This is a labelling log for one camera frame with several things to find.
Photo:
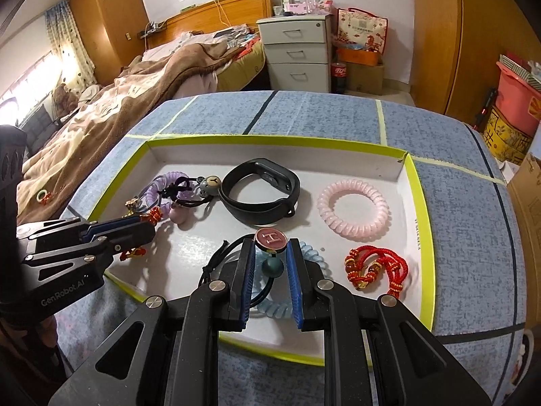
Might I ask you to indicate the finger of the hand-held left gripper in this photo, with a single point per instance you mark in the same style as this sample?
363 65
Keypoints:
63 228
126 234

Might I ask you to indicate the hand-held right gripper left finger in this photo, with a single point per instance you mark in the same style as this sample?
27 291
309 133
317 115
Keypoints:
247 289

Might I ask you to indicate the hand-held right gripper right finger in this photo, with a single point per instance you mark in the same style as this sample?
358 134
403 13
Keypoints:
296 294

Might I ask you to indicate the black smart band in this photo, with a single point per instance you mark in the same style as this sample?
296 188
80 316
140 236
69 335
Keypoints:
253 215

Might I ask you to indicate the white tray with green edge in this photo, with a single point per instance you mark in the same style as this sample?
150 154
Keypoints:
296 165

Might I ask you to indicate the black chair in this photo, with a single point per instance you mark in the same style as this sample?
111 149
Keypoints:
36 129

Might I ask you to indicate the brown teddy bear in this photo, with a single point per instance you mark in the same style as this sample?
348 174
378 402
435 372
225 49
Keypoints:
63 95

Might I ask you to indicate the brown blanket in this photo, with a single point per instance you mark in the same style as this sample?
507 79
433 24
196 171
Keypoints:
148 93

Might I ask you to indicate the blue patterned tablecloth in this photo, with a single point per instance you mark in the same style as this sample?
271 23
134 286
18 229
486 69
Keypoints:
321 114

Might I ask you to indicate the dotted curtain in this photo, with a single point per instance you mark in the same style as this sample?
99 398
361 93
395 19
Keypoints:
72 42

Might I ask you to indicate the bed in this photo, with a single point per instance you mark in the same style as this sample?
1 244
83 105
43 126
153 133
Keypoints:
241 74

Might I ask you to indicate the power strip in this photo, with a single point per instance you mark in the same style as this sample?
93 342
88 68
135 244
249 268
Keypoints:
154 27

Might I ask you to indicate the wooden wardrobe with stars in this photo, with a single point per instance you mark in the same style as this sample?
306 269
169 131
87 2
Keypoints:
110 21

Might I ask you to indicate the cola bottle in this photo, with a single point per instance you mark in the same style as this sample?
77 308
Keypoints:
339 78

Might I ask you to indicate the pile of clothes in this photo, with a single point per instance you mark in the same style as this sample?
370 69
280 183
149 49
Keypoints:
239 40

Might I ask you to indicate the small cardboard box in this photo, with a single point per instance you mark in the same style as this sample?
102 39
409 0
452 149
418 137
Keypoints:
365 78

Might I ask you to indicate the wooden headboard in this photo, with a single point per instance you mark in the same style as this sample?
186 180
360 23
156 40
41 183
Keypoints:
211 15

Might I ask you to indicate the grey drawer cabinet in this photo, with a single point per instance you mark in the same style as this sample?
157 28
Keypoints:
296 55

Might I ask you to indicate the large cardboard box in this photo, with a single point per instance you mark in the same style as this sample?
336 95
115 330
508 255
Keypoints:
528 228

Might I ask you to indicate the orange box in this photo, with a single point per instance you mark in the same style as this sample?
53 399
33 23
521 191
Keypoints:
359 56

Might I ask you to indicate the yellow printed box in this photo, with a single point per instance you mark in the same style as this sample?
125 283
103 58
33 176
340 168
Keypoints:
505 135

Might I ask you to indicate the red and black tool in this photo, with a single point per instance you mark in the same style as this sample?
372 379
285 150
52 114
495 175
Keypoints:
486 108

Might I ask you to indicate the red printed gift bag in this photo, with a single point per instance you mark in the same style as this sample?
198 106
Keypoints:
363 29

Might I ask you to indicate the pink box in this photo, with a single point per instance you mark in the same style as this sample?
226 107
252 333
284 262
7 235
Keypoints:
306 7

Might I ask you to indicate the wooden wardrobe door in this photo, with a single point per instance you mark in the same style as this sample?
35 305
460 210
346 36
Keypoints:
439 38

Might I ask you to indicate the pink plastic bucket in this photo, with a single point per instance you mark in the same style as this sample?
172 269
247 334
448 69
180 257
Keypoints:
515 97

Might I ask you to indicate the striped gift box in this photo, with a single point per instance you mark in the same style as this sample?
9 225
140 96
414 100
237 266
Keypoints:
517 67

